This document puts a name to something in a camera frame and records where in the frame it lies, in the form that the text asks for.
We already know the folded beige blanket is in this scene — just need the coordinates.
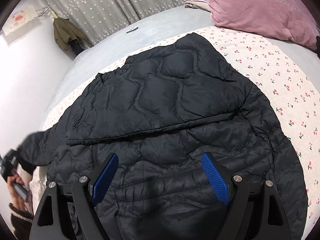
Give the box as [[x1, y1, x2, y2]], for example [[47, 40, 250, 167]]
[[184, 0, 209, 11]]

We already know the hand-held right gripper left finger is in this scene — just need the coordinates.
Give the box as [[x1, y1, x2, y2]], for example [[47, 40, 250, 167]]
[[29, 152, 119, 240]]

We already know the pink velvet pillow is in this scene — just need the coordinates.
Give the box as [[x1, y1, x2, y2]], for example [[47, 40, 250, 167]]
[[186, 0, 319, 50]]

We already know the grey star print curtain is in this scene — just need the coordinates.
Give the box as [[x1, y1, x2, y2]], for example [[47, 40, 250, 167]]
[[37, 0, 198, 48]]

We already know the white embroidered wall cloth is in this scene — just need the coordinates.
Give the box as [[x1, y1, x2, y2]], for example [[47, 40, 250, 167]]
[[2, 4, 42, 46]]

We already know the black quilted puffer jacket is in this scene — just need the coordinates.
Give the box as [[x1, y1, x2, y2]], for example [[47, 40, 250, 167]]
[[20, 32, 308, 240]]

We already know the white cherry print sheet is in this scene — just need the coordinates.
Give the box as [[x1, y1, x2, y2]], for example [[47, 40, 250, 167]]
[[29, 26, 320, 228]]

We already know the person's left hand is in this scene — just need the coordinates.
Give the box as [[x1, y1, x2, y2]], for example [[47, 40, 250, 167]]
[[6, 174, 33, 207]]

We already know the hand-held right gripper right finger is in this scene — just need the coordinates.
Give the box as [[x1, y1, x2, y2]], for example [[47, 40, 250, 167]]
[[201, 152, 292, 240]]

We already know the grey bed sheet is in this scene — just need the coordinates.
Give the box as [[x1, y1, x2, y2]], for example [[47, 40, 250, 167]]
[[46, 5, 320, 115]]

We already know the black hanging garment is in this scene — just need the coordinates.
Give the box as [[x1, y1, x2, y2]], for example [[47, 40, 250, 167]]
[[69, 40, 87, 55]]

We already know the olive green hanging jacket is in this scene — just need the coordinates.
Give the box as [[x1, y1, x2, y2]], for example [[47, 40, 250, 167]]
[[52, 17, 87, 52]]

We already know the person's left forearm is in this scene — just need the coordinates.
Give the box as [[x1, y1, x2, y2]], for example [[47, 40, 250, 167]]
[[7, 202, 35, 233]]

